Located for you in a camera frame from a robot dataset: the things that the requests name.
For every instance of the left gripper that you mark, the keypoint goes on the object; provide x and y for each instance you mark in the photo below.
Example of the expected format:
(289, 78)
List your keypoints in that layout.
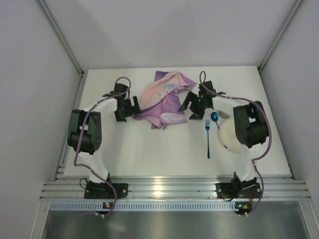
(127, 108)

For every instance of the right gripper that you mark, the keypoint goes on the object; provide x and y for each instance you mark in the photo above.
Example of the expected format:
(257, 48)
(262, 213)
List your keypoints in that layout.
(195, 106)

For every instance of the purple printed placemat cloth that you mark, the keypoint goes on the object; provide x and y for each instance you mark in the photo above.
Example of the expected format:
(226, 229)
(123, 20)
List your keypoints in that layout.
(159, 103)

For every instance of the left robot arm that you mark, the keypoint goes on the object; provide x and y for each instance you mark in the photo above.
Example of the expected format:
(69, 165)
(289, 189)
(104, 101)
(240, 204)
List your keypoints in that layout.
(85, 129)

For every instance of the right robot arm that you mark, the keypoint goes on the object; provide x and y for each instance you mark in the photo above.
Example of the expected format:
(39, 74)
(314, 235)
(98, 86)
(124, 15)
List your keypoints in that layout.
(251, 125)

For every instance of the blue metal spoon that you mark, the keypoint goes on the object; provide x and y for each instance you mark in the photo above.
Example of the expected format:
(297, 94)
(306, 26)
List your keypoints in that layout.
(215, 117)

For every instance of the blue metal fork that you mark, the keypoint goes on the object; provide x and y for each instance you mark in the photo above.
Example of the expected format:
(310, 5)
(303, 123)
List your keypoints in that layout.
(207, 128)

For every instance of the small beige cup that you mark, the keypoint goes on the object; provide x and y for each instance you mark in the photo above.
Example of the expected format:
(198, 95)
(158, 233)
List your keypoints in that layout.
(224, 115)

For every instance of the cream round plate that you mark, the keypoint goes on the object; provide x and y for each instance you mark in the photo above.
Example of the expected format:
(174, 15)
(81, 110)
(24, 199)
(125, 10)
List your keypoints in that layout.
(228, 136)

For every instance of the left aluminium frame post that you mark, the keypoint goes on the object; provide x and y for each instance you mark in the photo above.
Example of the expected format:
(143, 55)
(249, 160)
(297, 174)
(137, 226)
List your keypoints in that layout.
(59, 34)

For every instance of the aluminium frame post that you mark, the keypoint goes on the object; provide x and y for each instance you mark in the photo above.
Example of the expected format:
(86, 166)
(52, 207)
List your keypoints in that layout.
(282, 30)
(59, 34)

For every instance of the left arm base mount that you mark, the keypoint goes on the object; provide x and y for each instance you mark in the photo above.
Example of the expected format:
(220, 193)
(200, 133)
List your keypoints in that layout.
(102, 190)

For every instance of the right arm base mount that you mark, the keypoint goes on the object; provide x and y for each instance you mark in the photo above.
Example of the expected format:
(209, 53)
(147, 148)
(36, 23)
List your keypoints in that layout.
(227, 192)

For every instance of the perforated cable duct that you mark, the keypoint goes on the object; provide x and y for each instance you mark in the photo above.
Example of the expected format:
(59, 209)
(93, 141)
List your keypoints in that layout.
(150, 206)

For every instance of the aluminium mounting rail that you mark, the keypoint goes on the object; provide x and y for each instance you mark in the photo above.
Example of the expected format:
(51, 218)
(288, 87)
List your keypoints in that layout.
(171, 188)

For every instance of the right aluminium frame post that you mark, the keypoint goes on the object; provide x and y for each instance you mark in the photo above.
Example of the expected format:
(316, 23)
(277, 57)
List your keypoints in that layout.
(282, 30)

